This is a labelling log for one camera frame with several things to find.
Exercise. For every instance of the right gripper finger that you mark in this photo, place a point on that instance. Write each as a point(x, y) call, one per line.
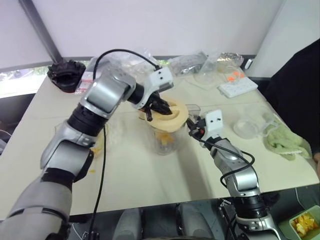
point(189, 133)
point(192, 121)

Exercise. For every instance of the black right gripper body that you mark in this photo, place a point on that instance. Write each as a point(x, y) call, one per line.
point(199, 129)

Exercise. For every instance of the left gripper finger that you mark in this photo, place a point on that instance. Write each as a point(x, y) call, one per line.
point(165, 107)
point(149, 115)

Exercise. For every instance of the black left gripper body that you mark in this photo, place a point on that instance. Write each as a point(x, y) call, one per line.
point(154, 102)

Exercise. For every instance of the beige blender lid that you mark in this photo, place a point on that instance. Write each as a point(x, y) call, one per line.
point(172, 120)

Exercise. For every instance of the clear blender jar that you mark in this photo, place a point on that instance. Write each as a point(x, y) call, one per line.
point(165, 148)

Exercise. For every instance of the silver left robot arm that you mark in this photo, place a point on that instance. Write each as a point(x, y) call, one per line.
point(107, 92)

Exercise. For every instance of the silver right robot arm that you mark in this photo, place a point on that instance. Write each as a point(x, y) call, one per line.
point(240, 180)

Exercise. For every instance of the person's bare hand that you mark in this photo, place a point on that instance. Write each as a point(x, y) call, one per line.
point(316, 157)

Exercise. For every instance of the round clear plastic lid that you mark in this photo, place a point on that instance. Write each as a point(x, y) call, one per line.
point(246, 127)

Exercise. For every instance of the clear bag with orange items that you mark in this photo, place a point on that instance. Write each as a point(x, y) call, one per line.
point(215, 78)

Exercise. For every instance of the plastic bag with dark contents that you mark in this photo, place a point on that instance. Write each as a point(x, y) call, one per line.
point(186, 63)

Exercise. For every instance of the large clear plastic bag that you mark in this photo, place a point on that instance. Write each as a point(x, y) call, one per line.
point(120, 63)

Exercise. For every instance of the white power strip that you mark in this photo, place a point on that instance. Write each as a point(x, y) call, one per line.
point(237, 87)

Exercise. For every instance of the clear crinkled plastic bag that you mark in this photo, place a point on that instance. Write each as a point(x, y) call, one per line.
point(226, 61)

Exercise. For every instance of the plastic bag with red print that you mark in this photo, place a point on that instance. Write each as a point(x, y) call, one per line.
point(86, 81)

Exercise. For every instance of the small white device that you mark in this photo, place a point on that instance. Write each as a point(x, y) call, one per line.
point(248, 64)

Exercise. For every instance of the pale green towel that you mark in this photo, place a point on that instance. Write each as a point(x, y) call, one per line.
point(285, 141)

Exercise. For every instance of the black glove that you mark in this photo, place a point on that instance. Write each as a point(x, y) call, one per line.
point(66, 77)

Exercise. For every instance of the person in black clothes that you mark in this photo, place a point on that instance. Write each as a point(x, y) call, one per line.
point(295, 100)

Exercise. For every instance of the pale green plastic container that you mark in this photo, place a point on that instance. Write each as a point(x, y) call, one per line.
point(283, 225)

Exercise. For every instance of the dark low furniture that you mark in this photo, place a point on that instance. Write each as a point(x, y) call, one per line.
point(15, 112)

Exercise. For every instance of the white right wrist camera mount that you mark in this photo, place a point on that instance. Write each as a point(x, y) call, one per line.
point(213, 122)

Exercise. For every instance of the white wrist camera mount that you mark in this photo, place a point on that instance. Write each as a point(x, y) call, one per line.
point(213, 122)
point(160, 77)

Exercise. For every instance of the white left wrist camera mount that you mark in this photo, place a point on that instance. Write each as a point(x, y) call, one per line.
point(160, 77)

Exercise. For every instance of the grey window frame post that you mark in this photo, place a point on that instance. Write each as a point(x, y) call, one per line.
point(42, 30)

